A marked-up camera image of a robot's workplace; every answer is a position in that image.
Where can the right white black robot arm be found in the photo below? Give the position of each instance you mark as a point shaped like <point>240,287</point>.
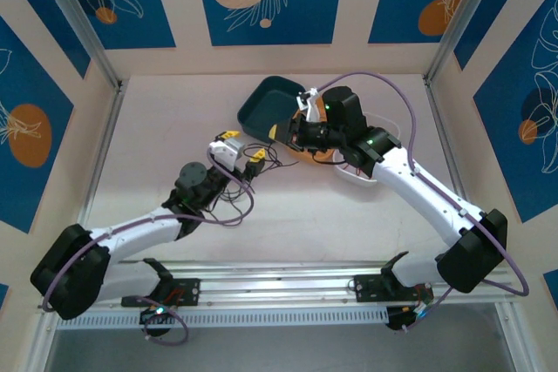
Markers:
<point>418,198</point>

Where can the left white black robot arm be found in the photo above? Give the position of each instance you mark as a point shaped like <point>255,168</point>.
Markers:
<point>139,232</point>

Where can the dark teal plastic bin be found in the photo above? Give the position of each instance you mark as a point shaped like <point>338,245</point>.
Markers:
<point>266,106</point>

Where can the orange plastic bin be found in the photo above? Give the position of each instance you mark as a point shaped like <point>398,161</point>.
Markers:
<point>314,158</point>

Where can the white plastic bin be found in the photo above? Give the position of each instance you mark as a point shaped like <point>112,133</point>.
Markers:
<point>353,178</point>

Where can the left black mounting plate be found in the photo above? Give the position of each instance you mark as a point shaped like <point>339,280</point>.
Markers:
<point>192,291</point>

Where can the black mounting plate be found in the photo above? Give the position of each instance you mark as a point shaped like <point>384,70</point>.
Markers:
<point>366,289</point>
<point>192,291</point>

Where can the black controller box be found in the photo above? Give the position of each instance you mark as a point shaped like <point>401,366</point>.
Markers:
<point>150,315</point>
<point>399,317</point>

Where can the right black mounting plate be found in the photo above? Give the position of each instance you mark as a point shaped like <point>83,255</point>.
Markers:
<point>366,289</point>

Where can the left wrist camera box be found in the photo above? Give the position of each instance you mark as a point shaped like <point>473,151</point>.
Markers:
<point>226,152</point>

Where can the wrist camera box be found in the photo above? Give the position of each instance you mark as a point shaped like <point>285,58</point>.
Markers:
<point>226,152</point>
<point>313,110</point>

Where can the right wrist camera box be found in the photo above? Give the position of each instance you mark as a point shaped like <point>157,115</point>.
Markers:
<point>313,110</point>

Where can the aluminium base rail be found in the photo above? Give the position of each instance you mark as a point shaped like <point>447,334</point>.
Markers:
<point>270,285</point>

